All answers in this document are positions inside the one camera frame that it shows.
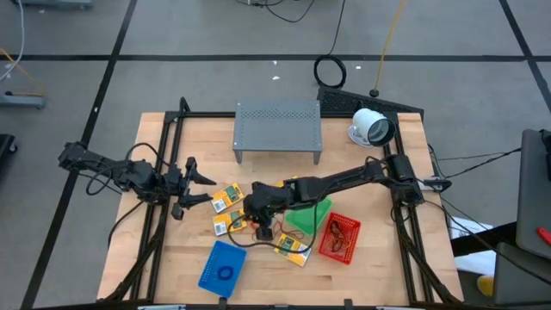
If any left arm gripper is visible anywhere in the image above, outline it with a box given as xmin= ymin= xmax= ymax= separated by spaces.
xmin=162 ymin=157 xmax=218 ymax=221

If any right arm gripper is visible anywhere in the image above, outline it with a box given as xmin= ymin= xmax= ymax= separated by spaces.
xmin=242 ymin=180 xmax=283 ymax=241

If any green plastic basket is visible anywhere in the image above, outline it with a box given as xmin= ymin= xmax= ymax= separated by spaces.
xmin=283 ymin=195 xmax=335 ymax=237

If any blue plastic basket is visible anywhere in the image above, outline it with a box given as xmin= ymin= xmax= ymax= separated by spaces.
xmin=197 ymin=239 xmax=248 ymax=300

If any orange rubber band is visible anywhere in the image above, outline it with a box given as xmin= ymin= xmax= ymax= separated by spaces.
xmin=327 ymin=237 xmax=350 ymax=254

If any grey perforated metal shelf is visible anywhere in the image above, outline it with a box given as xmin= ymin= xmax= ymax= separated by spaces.
xmin=232 ymin=100 xmax=324 ymax=166

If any red plastic basket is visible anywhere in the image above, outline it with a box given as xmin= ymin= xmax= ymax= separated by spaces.
xmin=318 ymin=211 xmax=362 ymax=266

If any black perforated panel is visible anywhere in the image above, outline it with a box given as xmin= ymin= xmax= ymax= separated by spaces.
xmin=317 ymin=85 xmax=425 ymax=120

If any black floor object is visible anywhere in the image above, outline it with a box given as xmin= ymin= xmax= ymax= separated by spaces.
xmin=0 ymin=133 xmax=18 ymax=173

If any grey floor base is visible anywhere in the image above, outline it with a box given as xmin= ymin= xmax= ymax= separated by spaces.
xmin=0 ymin=92 xmax=47 ymax=110

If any white sheet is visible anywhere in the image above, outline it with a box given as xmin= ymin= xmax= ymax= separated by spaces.
xmin=449 ymin=214 xmax=497 ymax=276

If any grey floor object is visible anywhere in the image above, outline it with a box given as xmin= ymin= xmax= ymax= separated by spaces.
xmin=12 ymin=0 xmax=94 ymax=10

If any yellow object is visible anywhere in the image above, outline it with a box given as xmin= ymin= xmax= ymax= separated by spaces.
xmin=476 ymin=275 xmax=496 ymax=298

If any grey furniture panel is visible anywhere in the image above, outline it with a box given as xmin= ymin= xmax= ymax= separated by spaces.
xmin=514 ymin=127 xmax=551 ymax=259
xmin=492 ymin=240 xmax=551 ymax=307

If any black coiled cable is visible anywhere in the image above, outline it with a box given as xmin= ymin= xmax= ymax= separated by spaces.
xmin=313 ymin=0 xmax=348 ymax=90

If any yellow hanging cord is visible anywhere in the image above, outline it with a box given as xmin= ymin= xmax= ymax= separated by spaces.
xmin=370 ymin=0 xmax=406 ymax=98

